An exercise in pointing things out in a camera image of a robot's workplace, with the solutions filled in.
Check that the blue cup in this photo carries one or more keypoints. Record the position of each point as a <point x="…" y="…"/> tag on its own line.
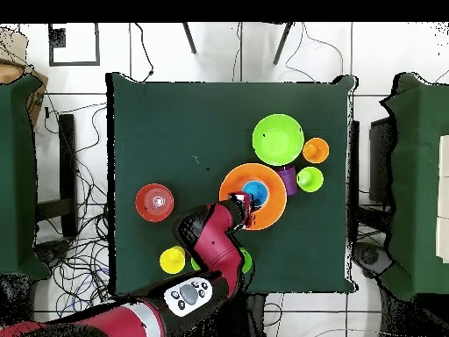
<point x="256" y="189"/>

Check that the large orange bowl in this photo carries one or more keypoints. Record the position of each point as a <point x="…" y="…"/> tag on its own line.
<point x="273" y="207"/>

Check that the purple cup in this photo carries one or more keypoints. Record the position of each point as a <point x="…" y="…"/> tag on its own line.
<point x="289" y="180"/>

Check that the lime green cup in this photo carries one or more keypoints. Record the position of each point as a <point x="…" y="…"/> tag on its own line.
<point x="310" y="179"/>

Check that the large green bowl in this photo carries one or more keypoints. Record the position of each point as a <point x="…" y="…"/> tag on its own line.
<point x="278" y="139"/>

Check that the yellow cup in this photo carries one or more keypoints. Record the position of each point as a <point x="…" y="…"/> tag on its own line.
<point x="172" y="261"/>

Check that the red bowl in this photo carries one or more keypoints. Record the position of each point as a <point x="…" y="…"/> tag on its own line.
<point x="154" y="202"/>

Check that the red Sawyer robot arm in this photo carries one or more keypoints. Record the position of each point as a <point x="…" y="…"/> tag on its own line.
<point x="217" y="242"/>

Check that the orange cup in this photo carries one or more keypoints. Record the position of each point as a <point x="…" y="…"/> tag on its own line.
<point x="315" y="151"/>

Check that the black floor stand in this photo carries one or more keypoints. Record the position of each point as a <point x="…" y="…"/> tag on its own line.
<point x="355" y="158"/>
<point x="67" y="158"/>

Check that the dark green tablecloth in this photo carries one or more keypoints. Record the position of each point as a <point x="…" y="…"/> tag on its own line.
<point x="158" y="123"/>

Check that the grey black device base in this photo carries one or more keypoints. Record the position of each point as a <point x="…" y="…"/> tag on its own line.
<point x="370" y="256"/>
<point x="52" y="251"/>

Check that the black box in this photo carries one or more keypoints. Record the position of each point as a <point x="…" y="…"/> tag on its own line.
<point x="380" y="161"/>

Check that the green cloth side table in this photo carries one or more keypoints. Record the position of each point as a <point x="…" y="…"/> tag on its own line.
<point x="417" y="210"/>
<point x="17" y="175"/>

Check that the dark tripod leg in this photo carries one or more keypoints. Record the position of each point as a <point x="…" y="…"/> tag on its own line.
<point x="282" y="44"/>
<point x="189" y="38"/>

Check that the cardboard box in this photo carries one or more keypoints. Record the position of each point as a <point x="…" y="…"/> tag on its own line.
<point x="37" y="101"/>

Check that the black square frame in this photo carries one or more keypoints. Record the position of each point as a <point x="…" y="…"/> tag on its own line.
<point x="73" y="63"/>

